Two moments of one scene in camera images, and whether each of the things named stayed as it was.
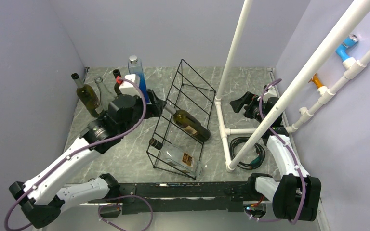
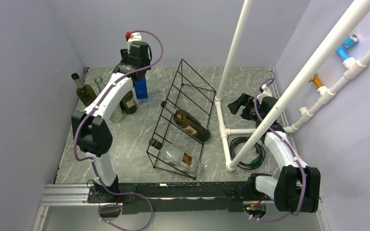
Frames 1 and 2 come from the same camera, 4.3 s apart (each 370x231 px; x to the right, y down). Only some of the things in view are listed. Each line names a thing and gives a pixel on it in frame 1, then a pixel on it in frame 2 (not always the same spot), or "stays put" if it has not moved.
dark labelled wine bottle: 189,123 stays put
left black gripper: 153,109 → 125,54
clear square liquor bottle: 178,158 stays put
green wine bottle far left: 87,96 stays put
